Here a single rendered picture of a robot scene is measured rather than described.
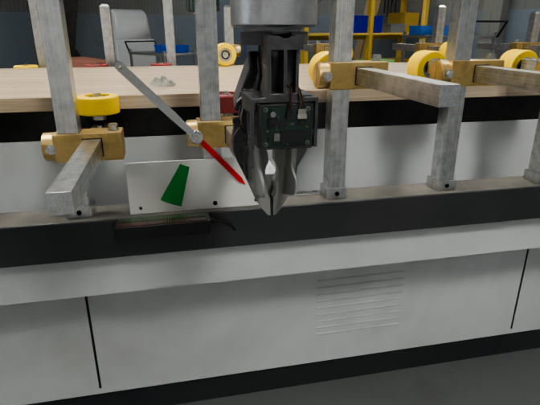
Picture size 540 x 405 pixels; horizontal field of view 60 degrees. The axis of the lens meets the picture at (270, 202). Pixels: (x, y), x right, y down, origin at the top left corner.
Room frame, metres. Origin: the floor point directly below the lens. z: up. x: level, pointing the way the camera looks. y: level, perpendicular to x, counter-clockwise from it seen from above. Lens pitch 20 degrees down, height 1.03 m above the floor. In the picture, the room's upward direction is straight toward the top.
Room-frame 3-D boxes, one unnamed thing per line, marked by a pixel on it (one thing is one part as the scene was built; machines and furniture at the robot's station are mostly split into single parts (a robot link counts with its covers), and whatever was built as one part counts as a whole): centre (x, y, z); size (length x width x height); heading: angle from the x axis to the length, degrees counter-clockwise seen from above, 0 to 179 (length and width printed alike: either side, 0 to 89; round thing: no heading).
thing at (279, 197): (0.52, -0.02, 0.86); 0.06 x 0.03 x 0.09; 12
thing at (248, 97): (0.52, -0.01, 0.97); 0.09 x 0.08 x 0.12; 12
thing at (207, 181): (0.84, 0.14, 0.75); 0.26 x 0.01 x 0.10; 102
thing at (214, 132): (0.88, 0.09, 0.85); 0.13 x 0.06 x 0.05; 102
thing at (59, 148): (0.82, 0.33, 0.83); 0.13 x 0.06 x 0.05; 102
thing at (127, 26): (7.08, 2.03, 0.64); 0.65 x 0.58 x 1.28; 37
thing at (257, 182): (0.52, 0.01, 0.86); 0.06 x 0.03 x 0.09; 12
